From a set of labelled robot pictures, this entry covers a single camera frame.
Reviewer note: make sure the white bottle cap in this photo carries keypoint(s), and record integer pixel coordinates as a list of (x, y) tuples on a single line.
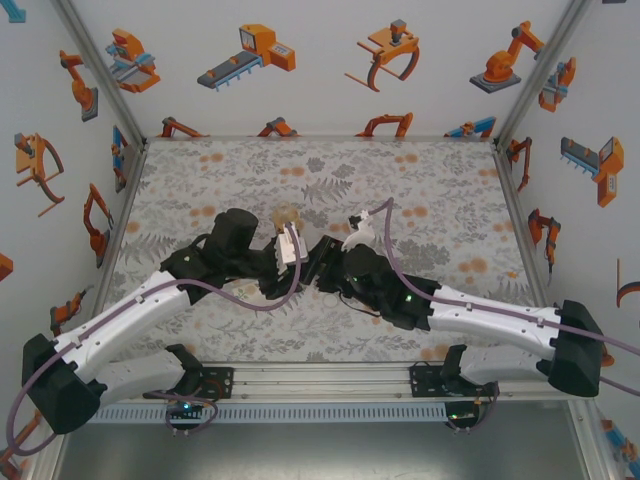
[(331, 301)]

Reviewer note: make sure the yellow tea bottle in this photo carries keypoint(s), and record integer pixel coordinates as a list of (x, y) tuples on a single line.
[(286, 215)]

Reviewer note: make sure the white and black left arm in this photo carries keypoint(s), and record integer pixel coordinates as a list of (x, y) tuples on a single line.
[(125, 315)]

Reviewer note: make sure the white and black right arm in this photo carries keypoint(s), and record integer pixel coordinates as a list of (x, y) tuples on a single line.
[(490, 325)]

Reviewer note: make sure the floral patterned table cover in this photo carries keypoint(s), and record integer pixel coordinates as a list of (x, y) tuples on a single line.
[(225, 175)]

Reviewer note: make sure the small controller board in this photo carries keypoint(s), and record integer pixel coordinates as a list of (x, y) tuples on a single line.
[(185, 409), (460, 414)]

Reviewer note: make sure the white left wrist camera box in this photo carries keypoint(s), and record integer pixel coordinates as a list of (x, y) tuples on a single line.
[(289, 250)]

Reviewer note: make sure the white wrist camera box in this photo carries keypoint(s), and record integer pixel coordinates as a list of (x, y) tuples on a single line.
[(289, 250), (360, 235)]

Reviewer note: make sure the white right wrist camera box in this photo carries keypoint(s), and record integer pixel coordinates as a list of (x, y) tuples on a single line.
[(360, 235)]

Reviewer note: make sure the wide aluminium front rail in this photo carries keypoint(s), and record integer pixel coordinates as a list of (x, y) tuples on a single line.
[(320, 380)]

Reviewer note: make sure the aluminium back rail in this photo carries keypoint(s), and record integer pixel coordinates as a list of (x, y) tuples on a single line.
[(320, 138)]

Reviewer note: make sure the aluminium side rail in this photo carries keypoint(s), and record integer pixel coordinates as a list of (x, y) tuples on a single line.
[(117, 225), (515, 200)]

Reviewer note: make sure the aluminium frame post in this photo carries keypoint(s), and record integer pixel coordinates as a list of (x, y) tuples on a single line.
[(47, 465), (539, 75), (595, 450), (102, 75)]

